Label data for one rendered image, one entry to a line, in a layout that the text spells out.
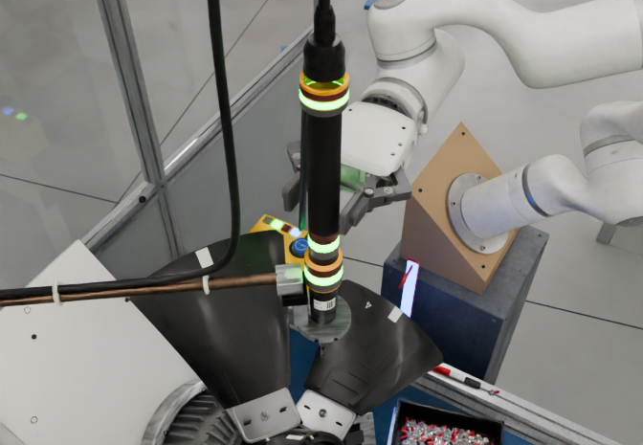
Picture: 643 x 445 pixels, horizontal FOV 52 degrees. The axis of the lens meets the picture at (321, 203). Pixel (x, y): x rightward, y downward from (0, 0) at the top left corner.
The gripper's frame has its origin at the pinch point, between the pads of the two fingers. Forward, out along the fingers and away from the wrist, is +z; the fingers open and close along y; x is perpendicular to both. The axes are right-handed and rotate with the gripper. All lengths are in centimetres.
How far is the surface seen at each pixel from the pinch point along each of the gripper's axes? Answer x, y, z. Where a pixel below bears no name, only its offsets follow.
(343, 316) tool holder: -19.4, -2.7, -0.6
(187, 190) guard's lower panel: -77, 70, -51
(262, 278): -10.8, 5.2, 4.6
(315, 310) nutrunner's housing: -16.5, -0.2, 2.0
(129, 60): -30, 70, -42
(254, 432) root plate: -42.1, 6.1, 9.4
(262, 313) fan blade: -28.0, 10.0, -0.8
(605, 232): -159, -37, -177
